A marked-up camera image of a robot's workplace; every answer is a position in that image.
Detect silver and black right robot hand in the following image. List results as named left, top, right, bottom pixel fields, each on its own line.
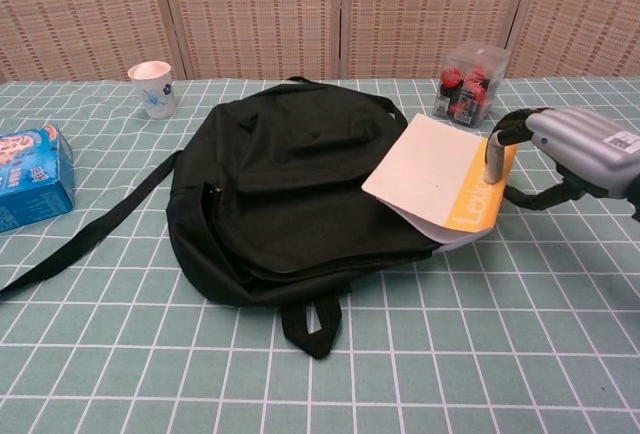
left=482, top=106, right=640, bottom=220

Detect white orange Lexicon notebook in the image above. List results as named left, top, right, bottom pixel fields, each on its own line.
left=360, top=112, right=519, bottom=255

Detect black fabric backpack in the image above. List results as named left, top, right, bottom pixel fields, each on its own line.
left=0, top=75, right=434, bottom=361

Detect clear box with red items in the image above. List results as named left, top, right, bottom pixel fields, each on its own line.
left=431, top=40, right=512, bottom=130

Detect green checked tablecloth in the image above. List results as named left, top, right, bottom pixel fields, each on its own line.
left=0, top=76, right=640, bottom=434

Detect woven bamboo folding screen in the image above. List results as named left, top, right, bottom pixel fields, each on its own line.
left=0, top=0, right=640, bottom=83

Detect paper cup with blue flower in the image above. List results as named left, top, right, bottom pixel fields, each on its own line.
left=126, top=60, right=179, bottom=120

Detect blue cookie box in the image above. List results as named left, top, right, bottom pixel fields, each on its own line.
left=0, top=122, right=77, bottom=234

